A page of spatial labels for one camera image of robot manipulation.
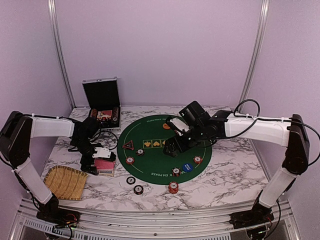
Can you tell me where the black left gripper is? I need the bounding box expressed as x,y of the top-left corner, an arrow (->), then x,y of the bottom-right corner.
72,137 -> 102,176

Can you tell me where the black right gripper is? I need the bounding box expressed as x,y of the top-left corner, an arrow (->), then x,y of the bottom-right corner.
163,124 -> 207,158

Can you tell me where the red playing card deck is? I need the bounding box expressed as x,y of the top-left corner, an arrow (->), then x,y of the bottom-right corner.
94,158 -> 115,173

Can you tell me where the blue small blind button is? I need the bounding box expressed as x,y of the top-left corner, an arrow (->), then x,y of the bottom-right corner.
182,163 -> 194,173

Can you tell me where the orange big blind button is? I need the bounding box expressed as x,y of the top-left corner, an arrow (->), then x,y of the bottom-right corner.
162,123 -> 170,130

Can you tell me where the red poker chip stack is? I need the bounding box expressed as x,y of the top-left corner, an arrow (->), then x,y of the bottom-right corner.
168,181 -> 179,194

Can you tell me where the black poker chip stack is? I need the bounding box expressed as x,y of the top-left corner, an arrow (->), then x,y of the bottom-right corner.
133,185 -> 144,195

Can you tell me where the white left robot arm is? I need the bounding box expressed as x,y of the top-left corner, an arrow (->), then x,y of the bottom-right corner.
0,111 -> 105,223

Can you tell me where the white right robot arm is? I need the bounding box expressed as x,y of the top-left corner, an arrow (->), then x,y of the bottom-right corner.
163,109 -> 310,224

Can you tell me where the playing card box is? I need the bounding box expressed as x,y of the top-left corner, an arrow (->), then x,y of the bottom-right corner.
98,169 -> 114,177

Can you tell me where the woven bamboo tray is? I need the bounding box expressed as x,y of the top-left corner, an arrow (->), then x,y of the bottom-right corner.
43,165 -> 88,201

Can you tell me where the round green poker mat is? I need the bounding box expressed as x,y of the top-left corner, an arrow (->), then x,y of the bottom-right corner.
117,114 -> 213,185

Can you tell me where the aluminium poker chip case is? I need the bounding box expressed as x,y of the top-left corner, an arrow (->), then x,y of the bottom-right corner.
82,77 -> 121,129

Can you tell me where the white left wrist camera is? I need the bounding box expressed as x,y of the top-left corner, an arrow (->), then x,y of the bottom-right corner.
92,147 -> 116,162

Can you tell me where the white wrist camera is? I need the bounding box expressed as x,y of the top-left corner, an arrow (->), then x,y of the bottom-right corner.
165,116 -> 190,135
92,147 -> 116,162

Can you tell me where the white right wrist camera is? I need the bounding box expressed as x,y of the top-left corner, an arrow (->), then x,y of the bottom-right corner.
165,116 -> 190,135

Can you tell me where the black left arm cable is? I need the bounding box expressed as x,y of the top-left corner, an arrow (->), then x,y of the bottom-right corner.
68,124 -> 120,153

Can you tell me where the aluminium front rail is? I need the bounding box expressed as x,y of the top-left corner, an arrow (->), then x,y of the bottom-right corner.
8,198 -> 302,240

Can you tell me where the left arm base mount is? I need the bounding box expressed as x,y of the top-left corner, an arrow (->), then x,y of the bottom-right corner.
32,194 -> 80,227

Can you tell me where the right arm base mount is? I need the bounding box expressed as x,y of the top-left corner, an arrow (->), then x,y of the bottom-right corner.
229,197 -> 275,229

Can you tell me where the right aluminium frame post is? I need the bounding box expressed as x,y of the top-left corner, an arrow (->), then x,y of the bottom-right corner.
238,0 -> 271,103

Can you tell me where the aluminium frame post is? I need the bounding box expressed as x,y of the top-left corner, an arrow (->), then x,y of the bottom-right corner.
48,0 -> 76,109
238,0 -> 271,103

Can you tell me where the left aluminium frame post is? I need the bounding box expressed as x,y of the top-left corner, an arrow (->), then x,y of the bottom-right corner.
48,0 -> 76,109

